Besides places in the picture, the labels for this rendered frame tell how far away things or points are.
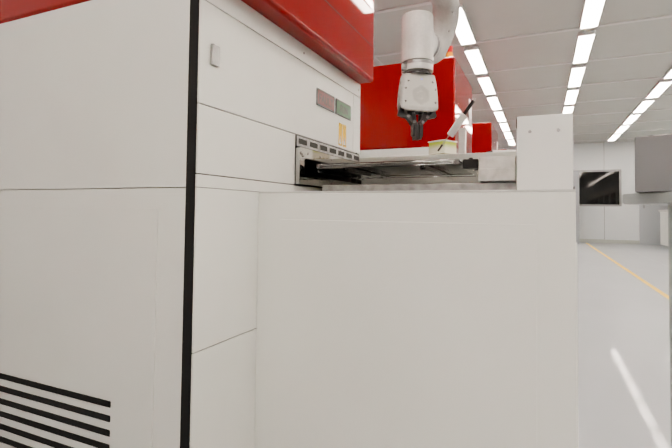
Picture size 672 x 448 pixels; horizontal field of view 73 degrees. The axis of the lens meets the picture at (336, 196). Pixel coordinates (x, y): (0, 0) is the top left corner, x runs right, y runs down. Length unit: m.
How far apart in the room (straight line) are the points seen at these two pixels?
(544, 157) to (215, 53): 0.64
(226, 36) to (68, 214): 0.50
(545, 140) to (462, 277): 0.29
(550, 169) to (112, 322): 0.89
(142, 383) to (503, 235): 0.72
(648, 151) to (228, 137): 0.78
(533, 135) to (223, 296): 0.67
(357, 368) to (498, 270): 0.34
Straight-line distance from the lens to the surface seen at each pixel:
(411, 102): 1.22
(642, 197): 1.02
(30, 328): 1.25
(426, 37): 1.27
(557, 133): 0.92
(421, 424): 0.96
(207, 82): 0.92
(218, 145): 0.92
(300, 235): 0.97
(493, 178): 1.10
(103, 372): 1.08
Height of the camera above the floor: 0.78
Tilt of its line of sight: 2 degrees up
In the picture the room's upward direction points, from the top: 1 degrees clockwise
